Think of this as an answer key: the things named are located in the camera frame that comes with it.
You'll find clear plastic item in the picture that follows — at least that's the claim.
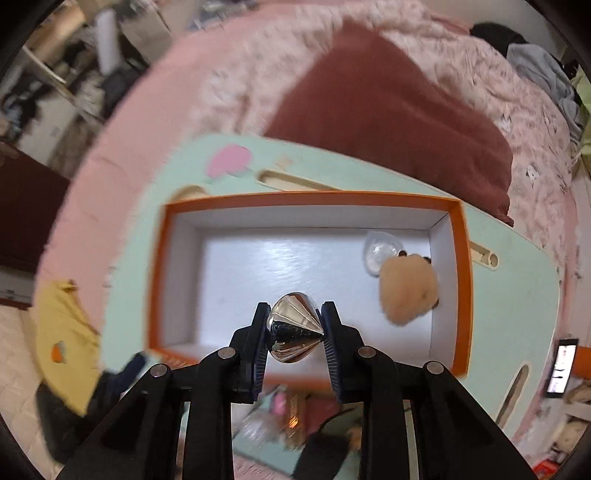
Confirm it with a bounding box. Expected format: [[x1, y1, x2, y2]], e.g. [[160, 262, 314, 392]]
[[363, 231, 402, 277]]

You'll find beige plush toy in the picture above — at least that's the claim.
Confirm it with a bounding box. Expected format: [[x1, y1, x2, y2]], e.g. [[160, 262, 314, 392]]
[[379, 251, 441, 325]]

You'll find mint cartoon lap table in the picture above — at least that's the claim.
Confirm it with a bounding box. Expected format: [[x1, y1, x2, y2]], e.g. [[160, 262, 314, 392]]
[[99, 134, 561, 480]]

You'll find silver metal cone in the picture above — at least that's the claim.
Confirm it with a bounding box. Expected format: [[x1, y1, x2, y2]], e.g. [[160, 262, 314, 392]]
[[268, 291, 329, 364]]

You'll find black garment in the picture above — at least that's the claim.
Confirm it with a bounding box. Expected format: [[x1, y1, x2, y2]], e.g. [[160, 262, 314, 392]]
[[468, 22, 539, 47]]

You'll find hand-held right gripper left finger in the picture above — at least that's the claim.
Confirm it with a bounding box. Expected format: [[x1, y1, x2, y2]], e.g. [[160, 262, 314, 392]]
[[55, 302, 271, 480]]

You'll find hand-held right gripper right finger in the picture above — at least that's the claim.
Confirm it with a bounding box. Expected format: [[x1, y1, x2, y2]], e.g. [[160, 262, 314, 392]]
[[322, 301, 539, 480]]

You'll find dark red pillow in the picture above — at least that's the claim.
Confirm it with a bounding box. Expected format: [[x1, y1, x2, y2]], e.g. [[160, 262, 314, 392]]
[[264, 21, 515, 227]]

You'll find orange cardboard box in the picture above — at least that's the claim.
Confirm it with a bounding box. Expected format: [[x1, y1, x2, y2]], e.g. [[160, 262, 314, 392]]
[[148, 191, 475, 384]]

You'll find white roll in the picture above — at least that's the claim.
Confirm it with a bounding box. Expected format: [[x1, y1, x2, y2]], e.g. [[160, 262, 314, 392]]
[[95, 9, 122, 75]]

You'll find cream plush toy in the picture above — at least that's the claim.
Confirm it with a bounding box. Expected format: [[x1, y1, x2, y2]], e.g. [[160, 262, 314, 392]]
[[556, 415, 587, 462]]

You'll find dark brown cabinet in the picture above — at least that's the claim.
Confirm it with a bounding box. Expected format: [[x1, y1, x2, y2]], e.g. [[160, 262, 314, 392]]
[[0, 145, 70, 308]]

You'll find grey blue hoodie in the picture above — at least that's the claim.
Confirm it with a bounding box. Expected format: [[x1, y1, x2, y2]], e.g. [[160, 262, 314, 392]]
[[505, 42, 585, 139]]

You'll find smartphone with lit screen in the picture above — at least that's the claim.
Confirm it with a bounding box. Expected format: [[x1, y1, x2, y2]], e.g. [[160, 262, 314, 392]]
[[545, 338, 579, 398]]

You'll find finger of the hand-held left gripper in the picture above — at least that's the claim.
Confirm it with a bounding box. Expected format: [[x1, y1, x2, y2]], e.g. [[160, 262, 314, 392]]
[[88, 352, 155, 416]]

